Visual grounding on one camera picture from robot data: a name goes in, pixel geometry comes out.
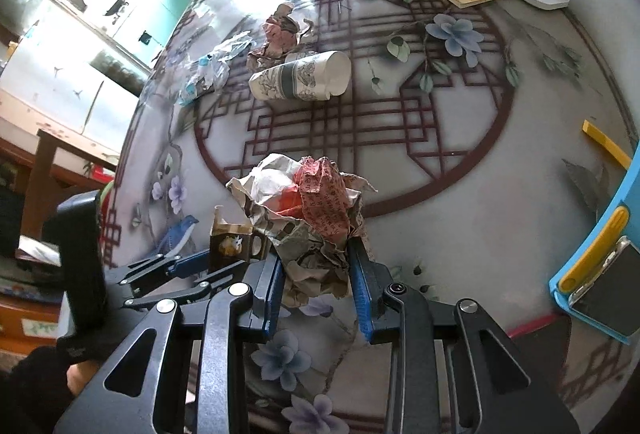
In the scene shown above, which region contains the blue yellow plastic bin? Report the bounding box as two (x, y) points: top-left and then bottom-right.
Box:
(547, 119), (640, 345)

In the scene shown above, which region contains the white refrigerator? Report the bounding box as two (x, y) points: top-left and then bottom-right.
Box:
(0, 41), (142, 139)

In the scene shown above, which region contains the brown wooden chair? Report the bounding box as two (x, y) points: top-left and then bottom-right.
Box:
(22, 129), (120, 259)

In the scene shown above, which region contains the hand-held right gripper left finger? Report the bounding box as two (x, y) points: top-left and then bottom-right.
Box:
(52, 256), (287, 434)

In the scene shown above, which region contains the crumpled pink patterned paper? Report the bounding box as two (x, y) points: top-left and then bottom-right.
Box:
(247, 2), (316, 70)

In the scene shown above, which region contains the person's left forearm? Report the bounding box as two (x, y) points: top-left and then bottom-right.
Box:
(0, 346), (108, 434)

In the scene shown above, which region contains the patterned paper cup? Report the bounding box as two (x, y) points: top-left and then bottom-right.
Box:
(248, 50), (352, 103)

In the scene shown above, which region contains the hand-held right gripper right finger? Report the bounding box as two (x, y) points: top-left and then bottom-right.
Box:
(347, 239), (582, 434)

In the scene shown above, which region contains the orange storage box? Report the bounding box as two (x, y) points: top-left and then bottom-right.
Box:
(0, 294), (68, 356)

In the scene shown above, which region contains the brown red-print paper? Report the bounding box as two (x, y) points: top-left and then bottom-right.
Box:
(226, 153), (380, 309)

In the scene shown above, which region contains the small yellow carton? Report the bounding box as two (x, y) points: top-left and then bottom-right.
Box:
(209, 205), (266, 272)

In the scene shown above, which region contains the clear plastic wrapper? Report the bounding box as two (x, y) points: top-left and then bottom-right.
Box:
(177, 32), (253, 107)

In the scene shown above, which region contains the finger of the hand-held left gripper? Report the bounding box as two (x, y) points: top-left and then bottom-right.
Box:
(122, 261), (263, 311)
(116, 248), (212, 289)

